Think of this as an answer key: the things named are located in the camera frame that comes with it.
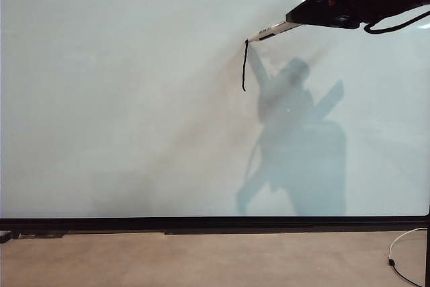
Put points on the white whiteboard marker pen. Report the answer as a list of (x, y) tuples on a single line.
[(268, 33)]

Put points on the black whiteboard pen tray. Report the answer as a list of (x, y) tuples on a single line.
[(268, 230), (43, 234)]

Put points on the black marker line drawing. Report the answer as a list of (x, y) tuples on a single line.
[(243, 77)]

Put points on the white whiteboard with black frame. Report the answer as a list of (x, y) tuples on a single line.
[(134, 115)]

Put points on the black whiteboard stand post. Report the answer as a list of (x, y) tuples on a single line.
[(428, 253)]

